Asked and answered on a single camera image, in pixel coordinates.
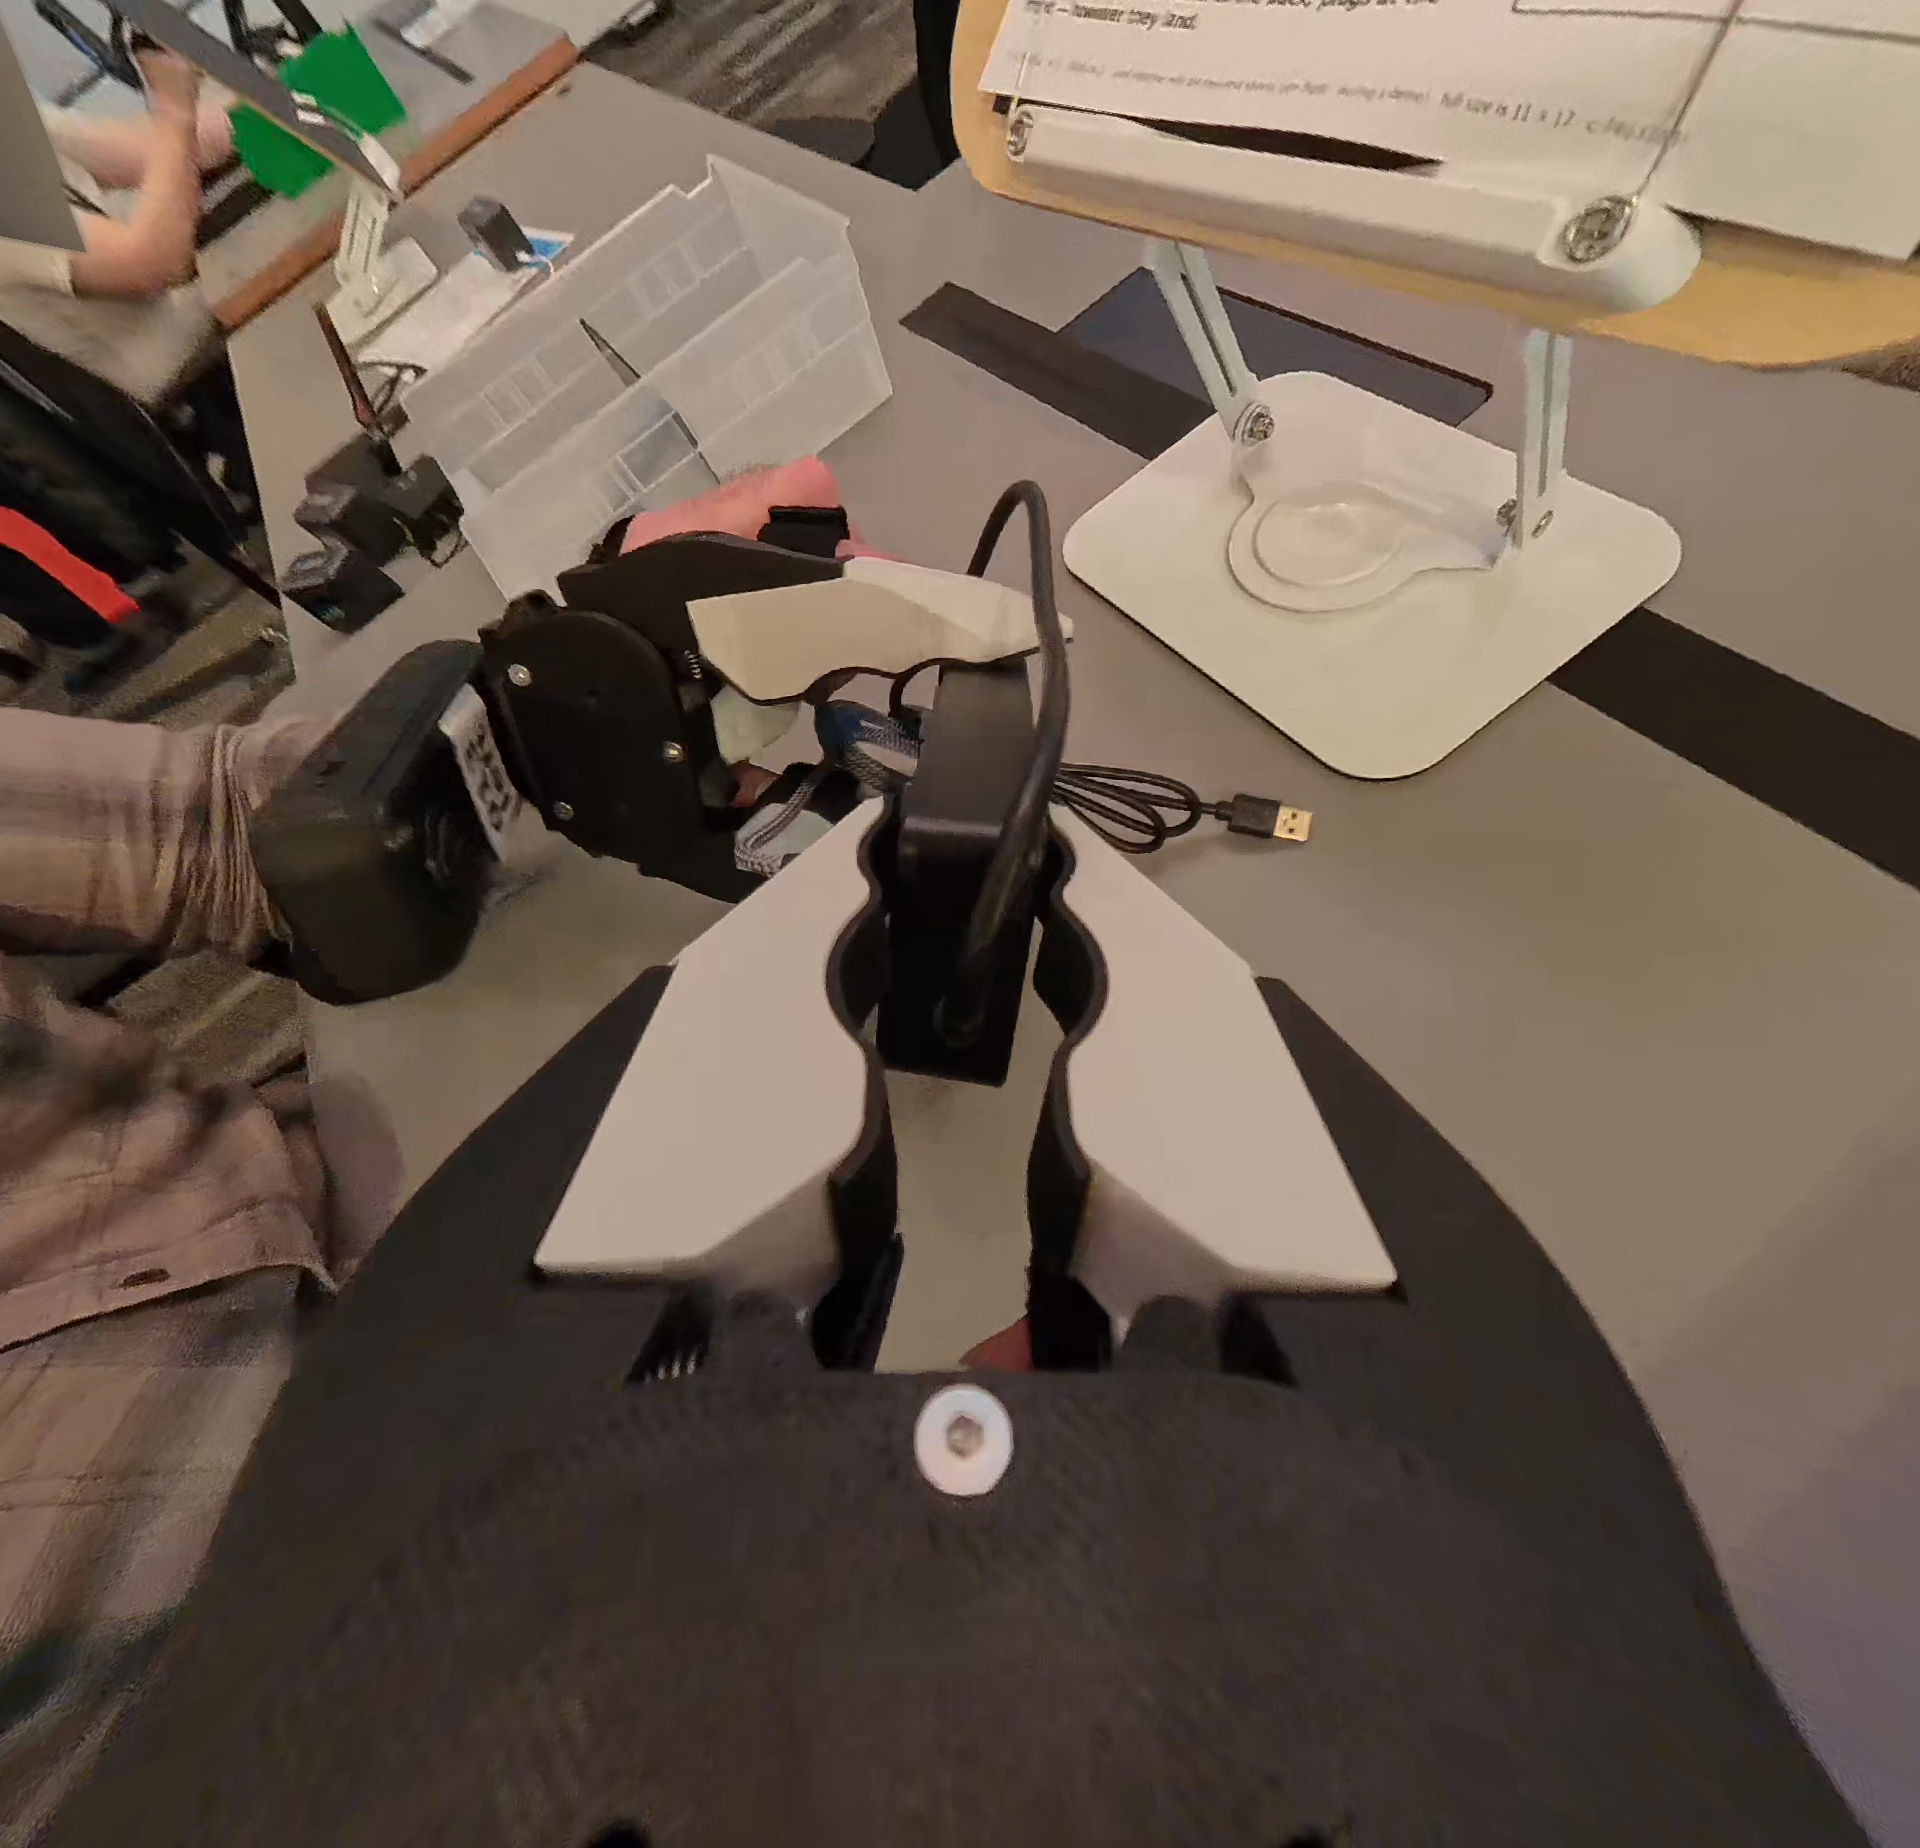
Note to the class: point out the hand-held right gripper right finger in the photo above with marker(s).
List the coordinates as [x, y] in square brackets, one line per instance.
[1200, 1130]

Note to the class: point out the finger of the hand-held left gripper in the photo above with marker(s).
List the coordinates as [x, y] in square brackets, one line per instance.
[872, 626]
[804, 828]

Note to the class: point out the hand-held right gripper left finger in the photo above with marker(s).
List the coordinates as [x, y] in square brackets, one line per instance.
[720, 1130]

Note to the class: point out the black seven-port USB hub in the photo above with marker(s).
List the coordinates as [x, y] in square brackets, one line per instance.
[1050, 649]

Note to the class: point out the person's left forearm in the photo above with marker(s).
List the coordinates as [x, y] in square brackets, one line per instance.
[134, 828]

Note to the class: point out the person's left hand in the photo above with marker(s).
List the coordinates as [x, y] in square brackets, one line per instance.
[751, 501]

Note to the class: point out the black battery chargers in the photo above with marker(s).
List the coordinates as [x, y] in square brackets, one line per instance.
[378, 529]

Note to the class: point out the clear plastic organizer box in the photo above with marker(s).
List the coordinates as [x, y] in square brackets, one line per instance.
[643, 349]

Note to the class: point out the white document stand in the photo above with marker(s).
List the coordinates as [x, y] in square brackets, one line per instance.
[1382, 574]

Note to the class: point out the dark desk mat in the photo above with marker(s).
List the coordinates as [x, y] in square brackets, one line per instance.
[1320, 349]

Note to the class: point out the black office chair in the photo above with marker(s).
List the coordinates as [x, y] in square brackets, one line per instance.
[121, 501]

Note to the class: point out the printed instruction sheet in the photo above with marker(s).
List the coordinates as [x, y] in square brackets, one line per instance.
[1442, 19]

